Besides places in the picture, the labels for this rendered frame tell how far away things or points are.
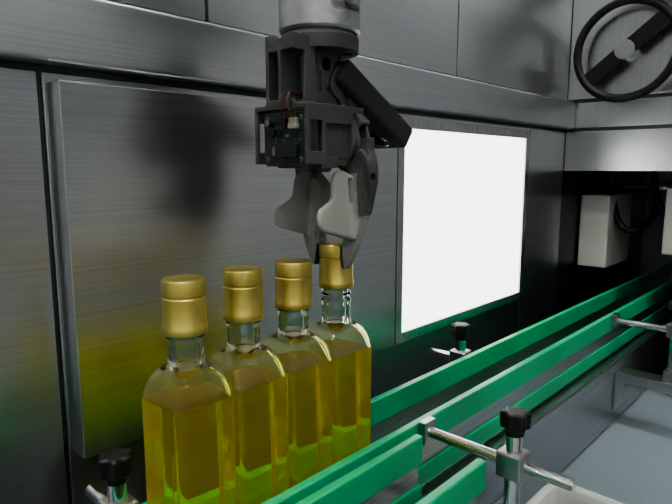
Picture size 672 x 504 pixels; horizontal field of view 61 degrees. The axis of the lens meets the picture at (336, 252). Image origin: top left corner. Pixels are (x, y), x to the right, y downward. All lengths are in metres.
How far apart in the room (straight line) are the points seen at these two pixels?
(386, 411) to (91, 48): 0.52
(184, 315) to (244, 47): 0.33
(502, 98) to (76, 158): 0.79
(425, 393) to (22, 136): 0.57
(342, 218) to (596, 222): 1.10
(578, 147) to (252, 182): 0.95
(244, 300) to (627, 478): 0.78
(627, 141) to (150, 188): 1.08
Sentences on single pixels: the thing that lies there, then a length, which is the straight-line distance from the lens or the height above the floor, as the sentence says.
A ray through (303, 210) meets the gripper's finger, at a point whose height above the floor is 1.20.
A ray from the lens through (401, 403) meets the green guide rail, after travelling 0.76.
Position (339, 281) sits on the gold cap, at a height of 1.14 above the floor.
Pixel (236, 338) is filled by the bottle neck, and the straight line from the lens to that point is 0.49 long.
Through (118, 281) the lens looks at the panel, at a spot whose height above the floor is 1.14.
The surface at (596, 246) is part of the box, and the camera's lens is 1.56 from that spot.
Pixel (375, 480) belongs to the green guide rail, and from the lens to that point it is 0.59.
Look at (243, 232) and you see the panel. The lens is 0.64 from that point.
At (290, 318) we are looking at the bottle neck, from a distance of 0.52.
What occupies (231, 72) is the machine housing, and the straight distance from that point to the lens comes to 0.65.
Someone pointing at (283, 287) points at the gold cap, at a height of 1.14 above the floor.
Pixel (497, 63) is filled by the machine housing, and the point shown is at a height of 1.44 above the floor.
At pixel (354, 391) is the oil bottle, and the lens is 0.58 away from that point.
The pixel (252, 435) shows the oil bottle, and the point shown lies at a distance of 0.50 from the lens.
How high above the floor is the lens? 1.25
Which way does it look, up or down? 8 degrees down
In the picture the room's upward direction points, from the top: straight up
